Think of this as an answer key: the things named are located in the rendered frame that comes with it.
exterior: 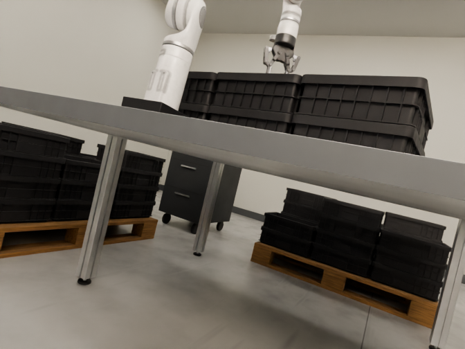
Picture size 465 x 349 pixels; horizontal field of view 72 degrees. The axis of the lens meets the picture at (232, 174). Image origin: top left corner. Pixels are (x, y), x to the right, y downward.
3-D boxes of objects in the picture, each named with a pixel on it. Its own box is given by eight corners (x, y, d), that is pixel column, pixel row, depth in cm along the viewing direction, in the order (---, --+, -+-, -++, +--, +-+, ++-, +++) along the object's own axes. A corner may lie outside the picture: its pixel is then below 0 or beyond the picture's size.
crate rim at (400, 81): (424, 87, 70) (427, 76, 70) (298, 82, 87) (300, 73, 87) (432, 130, 102) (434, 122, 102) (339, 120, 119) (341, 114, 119)
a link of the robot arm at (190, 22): (210, 12, 97) (196, 66, 96) (181, 5, 98) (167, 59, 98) (204, -8, 88) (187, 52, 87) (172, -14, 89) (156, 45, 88)
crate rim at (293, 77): (298, 82, 87) (300, 73, 87) (213, 79, 104) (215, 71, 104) (339, 120, 119) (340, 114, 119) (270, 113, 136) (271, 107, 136)
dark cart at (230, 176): (194, 237, 274) (218, 133, 272) (153, 221, 294) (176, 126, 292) (227, 231, 329) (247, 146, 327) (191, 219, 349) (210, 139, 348)
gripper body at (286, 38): (278, 28, 112) (272, 55, 112) (301, 36, 113) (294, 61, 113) (272, 36, 119) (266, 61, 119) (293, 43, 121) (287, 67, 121)
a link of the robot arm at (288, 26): (290, 48, 124) (293, 32, 124) (301, 38, 113) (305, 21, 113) (268, 41, 123) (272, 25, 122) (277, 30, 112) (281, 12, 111)
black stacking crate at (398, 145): (401, 179, 70) (414, 126, 70) (280, 156, 87) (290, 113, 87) (416, 192, 103) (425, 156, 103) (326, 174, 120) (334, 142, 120)
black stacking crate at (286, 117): (280, 156, 87) (290, 113, 87) (198, 140, 104) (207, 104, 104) (326, 174, 120) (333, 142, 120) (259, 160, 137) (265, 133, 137)
